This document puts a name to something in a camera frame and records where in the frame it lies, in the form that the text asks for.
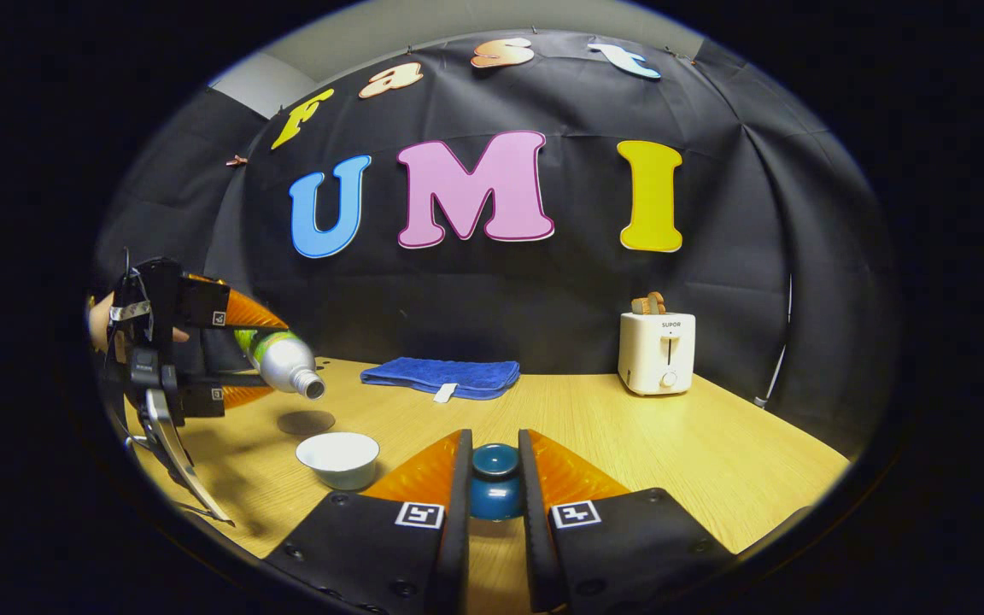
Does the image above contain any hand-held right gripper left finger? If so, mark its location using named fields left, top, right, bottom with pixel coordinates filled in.
left=266, top=429, right=474, bottom=615

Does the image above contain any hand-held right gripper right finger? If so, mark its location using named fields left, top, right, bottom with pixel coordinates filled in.
left=518, top=429, right=736, bottom=614

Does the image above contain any teal teacup lid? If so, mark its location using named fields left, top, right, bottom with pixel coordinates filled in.
left=468, top=442, right=524, bottom=521

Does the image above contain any silver green-label water bottle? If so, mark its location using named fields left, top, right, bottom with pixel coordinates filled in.
left=233, top=329, right=327, bottom=401

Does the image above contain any round brown coaster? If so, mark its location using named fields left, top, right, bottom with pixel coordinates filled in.
left=277, top=410, right=337, bottom=437

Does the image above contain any white teacup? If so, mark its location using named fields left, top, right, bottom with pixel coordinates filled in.
left=296, top=431, right=381, bottom=492

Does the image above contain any blue folded towel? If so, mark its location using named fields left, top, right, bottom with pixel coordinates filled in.
left=360, top=356, right=521, bottom=401

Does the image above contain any white toaster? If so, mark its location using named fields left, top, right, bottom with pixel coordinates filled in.
left=618, top=312, right=697, bottom=395

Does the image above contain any black backdrop cloth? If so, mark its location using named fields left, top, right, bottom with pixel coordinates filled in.
left=91, top=30, right=899, bottom=454

